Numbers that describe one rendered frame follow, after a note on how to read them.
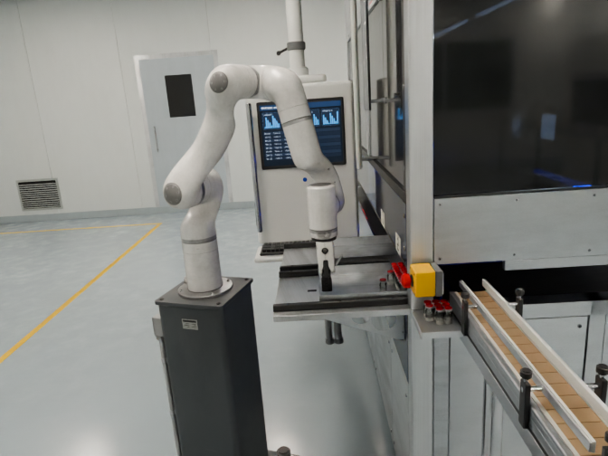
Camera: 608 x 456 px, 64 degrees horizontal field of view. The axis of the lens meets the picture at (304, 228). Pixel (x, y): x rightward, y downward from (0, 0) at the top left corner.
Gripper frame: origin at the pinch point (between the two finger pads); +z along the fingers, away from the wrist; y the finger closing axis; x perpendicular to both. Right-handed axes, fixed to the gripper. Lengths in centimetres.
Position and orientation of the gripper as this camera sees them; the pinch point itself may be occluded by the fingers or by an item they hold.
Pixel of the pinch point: (327, 284)
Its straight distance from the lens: 153.5
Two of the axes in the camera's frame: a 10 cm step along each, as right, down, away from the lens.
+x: -10.0, 0.6, 0.3
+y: 0.1, -2.6, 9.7
